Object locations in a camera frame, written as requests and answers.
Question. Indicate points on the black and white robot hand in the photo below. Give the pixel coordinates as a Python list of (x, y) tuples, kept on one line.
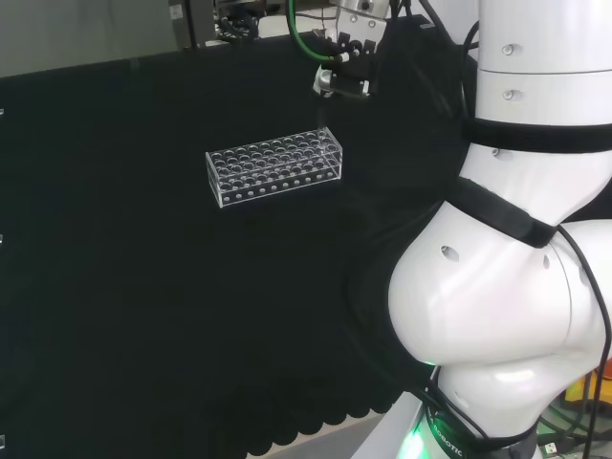
[(356, 57)]

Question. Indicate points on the black bench cloth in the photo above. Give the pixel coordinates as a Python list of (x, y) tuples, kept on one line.
[(167, 287)]

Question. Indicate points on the yellow and orange box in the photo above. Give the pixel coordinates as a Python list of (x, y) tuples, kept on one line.
[(585, 389)]

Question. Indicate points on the clear glass test tube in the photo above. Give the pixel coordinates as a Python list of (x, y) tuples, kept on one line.
[(323, 122)]

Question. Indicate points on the clear plastic test tube rack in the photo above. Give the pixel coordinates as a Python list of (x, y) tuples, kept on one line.
[(272, 165)]

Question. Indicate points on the silver usb plug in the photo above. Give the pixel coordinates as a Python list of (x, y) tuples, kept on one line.
[(551, 448)]

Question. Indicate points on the grey equipment cabinet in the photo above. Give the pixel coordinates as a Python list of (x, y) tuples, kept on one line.
[(179, 21)]

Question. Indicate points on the black tripod pole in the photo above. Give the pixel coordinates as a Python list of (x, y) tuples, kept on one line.
[(192, 24)]

